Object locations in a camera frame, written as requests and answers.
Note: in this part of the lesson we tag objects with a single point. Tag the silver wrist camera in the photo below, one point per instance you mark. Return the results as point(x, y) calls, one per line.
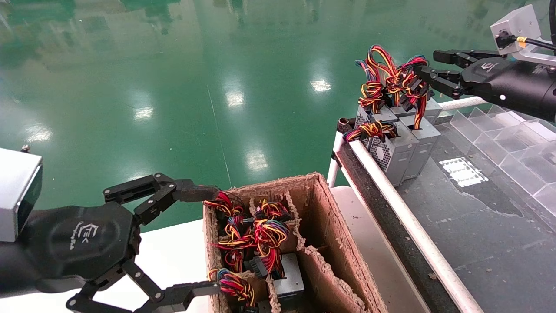
point(15, 191)
point(519, 24)

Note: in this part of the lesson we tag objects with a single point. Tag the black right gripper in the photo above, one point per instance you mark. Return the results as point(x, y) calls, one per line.
point(499, 80)

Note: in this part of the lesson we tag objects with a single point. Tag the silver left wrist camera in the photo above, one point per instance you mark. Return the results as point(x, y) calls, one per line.
point(15, 191)

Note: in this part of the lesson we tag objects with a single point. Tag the grey power supply casing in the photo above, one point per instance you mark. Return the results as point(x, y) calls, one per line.
point(290, 278)

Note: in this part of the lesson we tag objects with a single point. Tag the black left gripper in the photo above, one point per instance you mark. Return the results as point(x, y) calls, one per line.
point(82, 239)

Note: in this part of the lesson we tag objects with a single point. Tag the white pipe leg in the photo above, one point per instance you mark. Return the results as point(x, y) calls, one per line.
point(333, 171)

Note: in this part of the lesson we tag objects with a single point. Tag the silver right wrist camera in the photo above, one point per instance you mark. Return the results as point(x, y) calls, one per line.
point(519, 24)

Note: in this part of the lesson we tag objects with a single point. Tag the brown cardboard box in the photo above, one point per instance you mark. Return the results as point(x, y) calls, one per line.
point(323, 208)

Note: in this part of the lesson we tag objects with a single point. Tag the black pipe connector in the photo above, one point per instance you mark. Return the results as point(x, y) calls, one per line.
point(345, 128)

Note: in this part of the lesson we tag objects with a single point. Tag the clear acrylic divider tray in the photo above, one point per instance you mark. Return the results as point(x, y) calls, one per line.
point(499, 139)

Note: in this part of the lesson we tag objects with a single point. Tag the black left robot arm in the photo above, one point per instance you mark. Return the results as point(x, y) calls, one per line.
point(11, 269)

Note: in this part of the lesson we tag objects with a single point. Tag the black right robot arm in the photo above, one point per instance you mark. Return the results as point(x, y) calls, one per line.
point(548, 93)

